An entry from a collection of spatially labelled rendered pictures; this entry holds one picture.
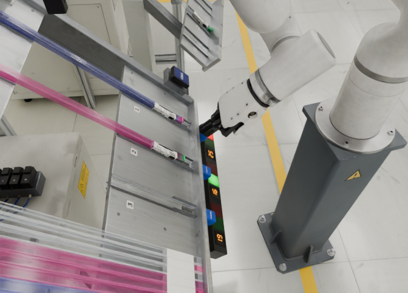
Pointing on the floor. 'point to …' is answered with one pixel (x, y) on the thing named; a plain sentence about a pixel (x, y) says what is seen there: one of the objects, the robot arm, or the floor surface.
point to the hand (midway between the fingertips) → (209, 127)
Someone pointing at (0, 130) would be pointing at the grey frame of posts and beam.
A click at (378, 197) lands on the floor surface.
